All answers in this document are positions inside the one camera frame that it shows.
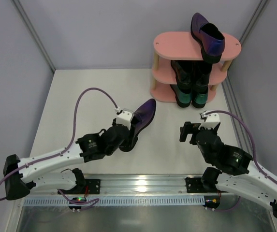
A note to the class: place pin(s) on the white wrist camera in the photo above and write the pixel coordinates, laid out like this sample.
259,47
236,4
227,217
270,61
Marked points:
124,117
210,120

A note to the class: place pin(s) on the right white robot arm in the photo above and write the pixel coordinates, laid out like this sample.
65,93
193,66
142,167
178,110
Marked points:
231,169

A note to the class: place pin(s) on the slotted grey cable duct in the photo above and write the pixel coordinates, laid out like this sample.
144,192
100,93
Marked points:
121,201

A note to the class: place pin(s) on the left aluminium frame post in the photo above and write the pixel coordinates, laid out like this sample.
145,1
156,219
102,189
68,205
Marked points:
33,33

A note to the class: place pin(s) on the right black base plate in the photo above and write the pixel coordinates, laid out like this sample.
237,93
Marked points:
194,185

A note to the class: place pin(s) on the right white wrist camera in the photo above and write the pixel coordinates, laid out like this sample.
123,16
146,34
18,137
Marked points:
210,120

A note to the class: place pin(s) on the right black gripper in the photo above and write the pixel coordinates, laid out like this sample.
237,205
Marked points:
194,131

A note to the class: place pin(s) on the green metallic shoe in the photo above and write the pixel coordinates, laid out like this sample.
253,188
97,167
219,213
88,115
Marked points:
199,99
183,99

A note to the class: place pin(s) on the black glossy shoe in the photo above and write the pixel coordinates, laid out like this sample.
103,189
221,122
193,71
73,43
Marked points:
184,71
201,76

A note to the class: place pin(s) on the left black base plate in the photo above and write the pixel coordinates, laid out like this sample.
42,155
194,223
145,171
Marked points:
89,186

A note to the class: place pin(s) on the purple shoe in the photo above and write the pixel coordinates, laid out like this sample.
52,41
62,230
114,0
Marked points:
208,36
142,118

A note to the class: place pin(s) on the aluminium mounting rail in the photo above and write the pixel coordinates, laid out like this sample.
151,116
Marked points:
130,184

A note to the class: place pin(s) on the pink three-tier shoe shelf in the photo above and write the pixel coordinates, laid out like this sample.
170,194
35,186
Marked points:
180,45

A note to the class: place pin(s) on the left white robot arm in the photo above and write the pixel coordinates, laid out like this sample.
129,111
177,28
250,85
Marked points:
22,176

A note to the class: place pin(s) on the right aluminium frame post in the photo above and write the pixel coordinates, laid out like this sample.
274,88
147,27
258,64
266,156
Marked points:
259,10

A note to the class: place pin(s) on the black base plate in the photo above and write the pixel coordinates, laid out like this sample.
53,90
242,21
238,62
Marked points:
194,185
89,186

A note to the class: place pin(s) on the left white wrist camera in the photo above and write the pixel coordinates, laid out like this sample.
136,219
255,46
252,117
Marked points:
124,117

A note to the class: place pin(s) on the aluminium frame post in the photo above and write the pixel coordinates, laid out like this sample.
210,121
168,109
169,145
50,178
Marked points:
33,33
259,10

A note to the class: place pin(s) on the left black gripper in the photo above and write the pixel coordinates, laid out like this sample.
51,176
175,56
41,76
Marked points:
125,139

